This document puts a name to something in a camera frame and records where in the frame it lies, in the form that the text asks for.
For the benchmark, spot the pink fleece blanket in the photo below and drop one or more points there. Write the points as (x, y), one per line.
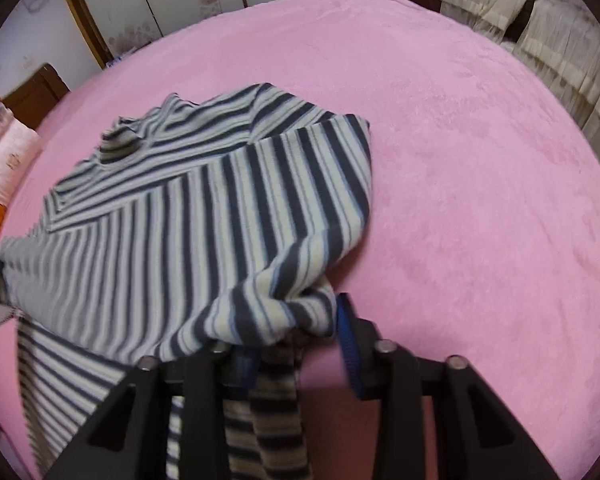
(455, 185)

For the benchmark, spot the wooden nightstand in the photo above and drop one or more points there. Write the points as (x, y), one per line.
(122, 57)

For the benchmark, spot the navy white striped shirt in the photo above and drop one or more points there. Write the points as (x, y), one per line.
(180, 220)

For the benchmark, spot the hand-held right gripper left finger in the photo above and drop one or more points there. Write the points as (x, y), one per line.
(250, 372)

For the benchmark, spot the pink flower print quilt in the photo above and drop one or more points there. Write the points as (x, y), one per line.
(10, 165)

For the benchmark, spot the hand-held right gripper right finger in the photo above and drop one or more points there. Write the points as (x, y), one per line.
(347, 345)

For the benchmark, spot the brown wooden headboard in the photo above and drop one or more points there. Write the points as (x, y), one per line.
(35, 95)

